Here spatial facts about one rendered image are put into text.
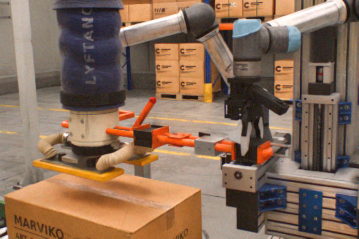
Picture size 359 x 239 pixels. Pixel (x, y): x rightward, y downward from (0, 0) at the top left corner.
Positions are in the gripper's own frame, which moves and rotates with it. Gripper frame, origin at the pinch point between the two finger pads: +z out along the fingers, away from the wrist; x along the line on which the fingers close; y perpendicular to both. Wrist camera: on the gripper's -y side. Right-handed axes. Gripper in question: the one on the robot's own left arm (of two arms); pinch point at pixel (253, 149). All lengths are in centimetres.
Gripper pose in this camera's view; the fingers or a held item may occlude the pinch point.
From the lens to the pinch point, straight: 123.7
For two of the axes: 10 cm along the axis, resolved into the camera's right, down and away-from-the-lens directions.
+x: -5.7, 1.5, -8.1
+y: -8.2, -0.8, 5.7
